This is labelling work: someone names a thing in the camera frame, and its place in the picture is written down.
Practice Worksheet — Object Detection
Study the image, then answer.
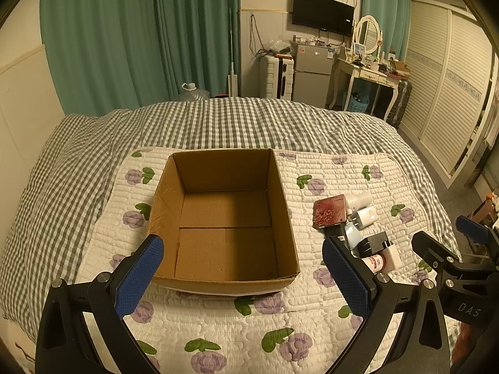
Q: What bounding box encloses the white square charger box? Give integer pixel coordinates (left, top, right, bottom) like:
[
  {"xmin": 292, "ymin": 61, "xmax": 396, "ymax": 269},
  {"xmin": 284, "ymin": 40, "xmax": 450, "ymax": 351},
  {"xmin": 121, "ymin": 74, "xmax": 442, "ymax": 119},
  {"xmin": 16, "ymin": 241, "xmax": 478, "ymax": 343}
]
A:
[{"xmin": 351, "ymin": 205, "xmax": 379, "ymax": 231}]

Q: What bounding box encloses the light blue earbuds case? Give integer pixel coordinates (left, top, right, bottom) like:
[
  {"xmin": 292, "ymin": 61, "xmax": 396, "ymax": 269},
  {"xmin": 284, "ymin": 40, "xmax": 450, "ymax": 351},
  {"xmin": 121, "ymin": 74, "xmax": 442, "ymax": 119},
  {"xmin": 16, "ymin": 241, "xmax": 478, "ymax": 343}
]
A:
[{"xmin": 345, "ymin": 222, "xmax": 363, "ymax": 250}]

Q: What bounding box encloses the white plastic spray bottle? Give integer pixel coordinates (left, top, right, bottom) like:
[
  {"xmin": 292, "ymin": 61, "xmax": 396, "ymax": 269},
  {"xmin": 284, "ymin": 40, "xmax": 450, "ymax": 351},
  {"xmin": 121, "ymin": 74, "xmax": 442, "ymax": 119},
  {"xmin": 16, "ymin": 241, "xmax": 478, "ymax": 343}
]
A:
[{"xmin": 345, "ymin": 193, "xmax": 373, "ymax": 213}]

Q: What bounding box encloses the black tube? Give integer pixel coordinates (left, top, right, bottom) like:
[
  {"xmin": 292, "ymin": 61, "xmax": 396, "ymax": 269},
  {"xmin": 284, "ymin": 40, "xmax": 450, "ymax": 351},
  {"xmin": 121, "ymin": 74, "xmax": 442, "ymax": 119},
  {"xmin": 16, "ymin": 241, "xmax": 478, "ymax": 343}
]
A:
[{"xmin": 322, "ymin": 224, "xmax": 351, "ymax": 257}]

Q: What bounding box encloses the white bottle red cap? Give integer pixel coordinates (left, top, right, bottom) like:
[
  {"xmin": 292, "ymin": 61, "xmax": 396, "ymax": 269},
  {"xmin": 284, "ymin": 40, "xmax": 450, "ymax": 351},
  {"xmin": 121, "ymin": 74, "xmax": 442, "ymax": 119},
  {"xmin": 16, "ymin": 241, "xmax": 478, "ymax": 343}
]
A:
[{"xmin": 361, "ymin": 245, "xmax": 403, "ymax": 274}]

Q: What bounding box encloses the black rectangular box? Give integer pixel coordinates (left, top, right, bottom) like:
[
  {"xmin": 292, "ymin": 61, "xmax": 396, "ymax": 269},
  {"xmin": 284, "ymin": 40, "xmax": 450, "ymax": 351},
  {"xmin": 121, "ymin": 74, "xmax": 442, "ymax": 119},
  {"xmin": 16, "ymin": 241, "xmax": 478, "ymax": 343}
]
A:
[{"xmin": 356, "ymin": 231, "xmax": 392, "ymax": 258}]

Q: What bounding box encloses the grey checkered bed cover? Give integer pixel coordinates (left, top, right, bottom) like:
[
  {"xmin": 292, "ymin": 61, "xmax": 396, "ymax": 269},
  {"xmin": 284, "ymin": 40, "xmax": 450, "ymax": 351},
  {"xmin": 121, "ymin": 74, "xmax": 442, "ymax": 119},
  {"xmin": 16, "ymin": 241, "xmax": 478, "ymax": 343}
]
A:
[{"xmin": 1, "ymin": 98, "xmax": 458, "ymax": 338}]

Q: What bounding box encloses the red patterned wallet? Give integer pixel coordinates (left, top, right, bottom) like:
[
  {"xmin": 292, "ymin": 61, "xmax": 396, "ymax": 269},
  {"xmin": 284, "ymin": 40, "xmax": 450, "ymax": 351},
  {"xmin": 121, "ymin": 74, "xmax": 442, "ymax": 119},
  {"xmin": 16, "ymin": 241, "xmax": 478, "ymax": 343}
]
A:
[{"xmin": 312, "ymin": 194, "xmax": 347, "ymax": 229}]

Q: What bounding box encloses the white louvered wardrobe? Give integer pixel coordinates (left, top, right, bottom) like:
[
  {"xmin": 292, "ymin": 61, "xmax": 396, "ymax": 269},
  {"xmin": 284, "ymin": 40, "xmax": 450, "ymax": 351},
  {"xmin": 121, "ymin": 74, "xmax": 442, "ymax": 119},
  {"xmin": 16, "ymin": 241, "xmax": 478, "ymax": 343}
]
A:
[{"xmin": 400, "ymin": 0, "xmax": 498, "ymax": 188}]

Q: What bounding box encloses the dark suitcase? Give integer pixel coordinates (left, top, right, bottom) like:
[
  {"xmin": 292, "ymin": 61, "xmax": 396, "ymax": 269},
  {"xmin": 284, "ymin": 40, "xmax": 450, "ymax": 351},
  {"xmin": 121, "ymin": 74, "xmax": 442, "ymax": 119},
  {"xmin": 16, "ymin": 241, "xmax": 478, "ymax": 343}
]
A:
[{"xmin": 386, "ymin": 80, "xmax": 413, "ymax": 128}]

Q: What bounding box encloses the blue basket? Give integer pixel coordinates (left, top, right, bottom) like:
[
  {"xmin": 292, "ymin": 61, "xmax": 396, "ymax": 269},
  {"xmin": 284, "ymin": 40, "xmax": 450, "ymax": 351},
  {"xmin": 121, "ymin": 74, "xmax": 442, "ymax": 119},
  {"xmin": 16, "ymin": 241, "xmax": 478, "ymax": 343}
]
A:
[{"xmin": 345, "ymin": 92, "xmax": 370, "ymax": 113}]

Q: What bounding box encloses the brown cardboard box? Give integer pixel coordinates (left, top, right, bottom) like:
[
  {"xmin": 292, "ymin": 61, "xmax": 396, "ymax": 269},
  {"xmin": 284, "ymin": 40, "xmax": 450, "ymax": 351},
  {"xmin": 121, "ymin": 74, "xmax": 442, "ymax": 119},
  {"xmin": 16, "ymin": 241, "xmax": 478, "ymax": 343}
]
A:
[{"xmin": 148, "ymin": 149, "xmax": 300, "ymax": 296}]

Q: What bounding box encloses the white dressing table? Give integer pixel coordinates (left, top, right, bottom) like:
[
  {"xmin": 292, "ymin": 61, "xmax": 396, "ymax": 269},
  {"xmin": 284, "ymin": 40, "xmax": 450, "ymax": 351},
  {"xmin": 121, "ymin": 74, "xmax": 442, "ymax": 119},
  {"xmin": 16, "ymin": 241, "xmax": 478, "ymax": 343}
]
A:
[{"xmin": 325, "ymin": 58, "xmax": 400, "ymax": 122}]

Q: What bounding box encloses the oval white vanity mirror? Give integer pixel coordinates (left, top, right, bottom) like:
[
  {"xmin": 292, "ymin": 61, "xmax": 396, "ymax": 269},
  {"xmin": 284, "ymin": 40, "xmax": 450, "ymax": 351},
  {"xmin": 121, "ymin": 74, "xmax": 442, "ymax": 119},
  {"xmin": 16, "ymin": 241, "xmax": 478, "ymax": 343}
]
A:
[{"xmin": 354, "ymin": 14, "xmax": 382, "ymax": 54}]

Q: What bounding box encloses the small grey refrigerator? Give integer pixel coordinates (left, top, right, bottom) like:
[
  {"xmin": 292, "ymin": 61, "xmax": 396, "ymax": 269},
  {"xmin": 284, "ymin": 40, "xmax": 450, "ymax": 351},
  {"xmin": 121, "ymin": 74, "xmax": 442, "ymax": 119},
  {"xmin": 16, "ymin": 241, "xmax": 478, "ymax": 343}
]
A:
[{"xmin": 293, "ymin": 42, "xmax": 336, "ymax": 108}]

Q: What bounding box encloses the white suitcase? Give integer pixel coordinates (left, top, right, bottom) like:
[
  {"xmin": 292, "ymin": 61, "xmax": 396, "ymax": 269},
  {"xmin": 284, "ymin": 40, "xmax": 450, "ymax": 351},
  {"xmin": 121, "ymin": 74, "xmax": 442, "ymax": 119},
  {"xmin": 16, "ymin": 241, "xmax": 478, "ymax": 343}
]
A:
[{"xmin": 259, "ymin": 55, "xmax": 294, "ymax": 100}]

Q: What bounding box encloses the clear water jug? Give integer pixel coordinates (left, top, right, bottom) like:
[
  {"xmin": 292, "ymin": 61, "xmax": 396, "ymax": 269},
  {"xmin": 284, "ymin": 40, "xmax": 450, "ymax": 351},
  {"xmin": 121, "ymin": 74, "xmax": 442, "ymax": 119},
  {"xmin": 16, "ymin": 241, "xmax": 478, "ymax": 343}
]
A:
[{"xmin": 178, "ymin": 83, "xmax": 211, "ymax": 102}]

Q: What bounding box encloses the green curtain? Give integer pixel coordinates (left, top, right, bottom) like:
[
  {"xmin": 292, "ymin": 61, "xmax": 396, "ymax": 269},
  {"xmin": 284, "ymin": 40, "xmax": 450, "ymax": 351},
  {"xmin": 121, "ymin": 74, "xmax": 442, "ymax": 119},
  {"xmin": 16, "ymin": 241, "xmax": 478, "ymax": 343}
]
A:
[{"xmin": 40, "ymin": 0, "xmax": 240, "ymax": 116}]

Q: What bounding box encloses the black wall television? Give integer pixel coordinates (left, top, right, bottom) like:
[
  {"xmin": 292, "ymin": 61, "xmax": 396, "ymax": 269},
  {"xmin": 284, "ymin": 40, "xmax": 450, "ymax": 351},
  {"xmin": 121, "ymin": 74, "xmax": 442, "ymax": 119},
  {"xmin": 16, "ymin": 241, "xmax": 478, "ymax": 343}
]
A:
[{"xmin": 292, "ymin": 0, "xmax": 354, "ymax": 37}]

